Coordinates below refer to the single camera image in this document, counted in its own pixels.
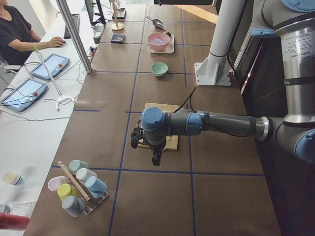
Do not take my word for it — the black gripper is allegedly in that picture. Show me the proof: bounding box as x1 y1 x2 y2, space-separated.
147 138 164 165

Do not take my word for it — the steel ice scoop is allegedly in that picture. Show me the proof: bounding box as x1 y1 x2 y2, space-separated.
146 16 166 30

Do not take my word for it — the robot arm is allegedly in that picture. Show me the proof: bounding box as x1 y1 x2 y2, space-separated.
131 0 315 165

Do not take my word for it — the mint green bowl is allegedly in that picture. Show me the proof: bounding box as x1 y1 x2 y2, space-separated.
151 62 168 77

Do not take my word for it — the pink bowl of ice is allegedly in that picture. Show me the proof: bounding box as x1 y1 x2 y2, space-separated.
147 32 170 52

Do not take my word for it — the bamboo cutting board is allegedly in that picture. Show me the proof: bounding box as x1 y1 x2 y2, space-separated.
140 102 180 150

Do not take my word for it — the light blue cup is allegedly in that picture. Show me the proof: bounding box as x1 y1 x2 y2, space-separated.
85 176 107 198

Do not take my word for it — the white cup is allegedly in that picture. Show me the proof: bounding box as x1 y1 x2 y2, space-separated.
76 168 97 182

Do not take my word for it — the mint green cup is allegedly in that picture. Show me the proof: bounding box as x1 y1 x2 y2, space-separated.
68 159 90 174

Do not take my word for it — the grey cup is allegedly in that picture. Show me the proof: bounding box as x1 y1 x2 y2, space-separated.
62 195 85 217

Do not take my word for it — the yellow cup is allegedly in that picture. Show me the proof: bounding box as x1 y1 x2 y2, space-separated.
57 183 78 201

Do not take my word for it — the pink cup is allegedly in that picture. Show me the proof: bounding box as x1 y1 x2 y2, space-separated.
47 176 68 192

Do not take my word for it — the white grabber stick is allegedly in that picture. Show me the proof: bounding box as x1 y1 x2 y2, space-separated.
33 46 75 112

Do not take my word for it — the cream serving tray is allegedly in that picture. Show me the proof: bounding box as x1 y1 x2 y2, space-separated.
147 32 174 54

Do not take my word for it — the folded grey cloth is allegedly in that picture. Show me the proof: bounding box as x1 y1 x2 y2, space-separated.
110 33 126 44

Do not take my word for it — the wooden mug tree stand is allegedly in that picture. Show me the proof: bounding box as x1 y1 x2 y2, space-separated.
111 0 124 31

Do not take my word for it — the far blue teach pendant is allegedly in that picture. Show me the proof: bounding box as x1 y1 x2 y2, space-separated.
30 54 70 81

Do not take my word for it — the blue teach pendant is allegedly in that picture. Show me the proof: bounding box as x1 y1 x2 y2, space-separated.
30 54 70 81
1 78 48 112

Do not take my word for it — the paper cup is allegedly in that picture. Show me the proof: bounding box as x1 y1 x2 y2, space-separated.
2 171 24 186

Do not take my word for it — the near blue teach pendant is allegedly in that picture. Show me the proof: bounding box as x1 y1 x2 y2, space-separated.
1 78 48 112

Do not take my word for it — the red bottle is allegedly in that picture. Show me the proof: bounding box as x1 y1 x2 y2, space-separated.
0 213 30 231

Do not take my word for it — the black keyboard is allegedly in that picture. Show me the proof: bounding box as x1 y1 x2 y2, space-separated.
63 14 81 39

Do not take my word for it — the seated person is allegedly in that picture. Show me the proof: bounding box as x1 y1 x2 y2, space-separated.
0 0 65 65

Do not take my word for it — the wire cup rack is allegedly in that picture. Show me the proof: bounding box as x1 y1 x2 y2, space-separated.
58 161 109 215

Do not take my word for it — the white camera mast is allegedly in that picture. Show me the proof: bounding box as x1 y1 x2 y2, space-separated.
194 0 245 86

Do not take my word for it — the aluminium frame post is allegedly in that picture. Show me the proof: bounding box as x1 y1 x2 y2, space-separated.
56 0 93 74

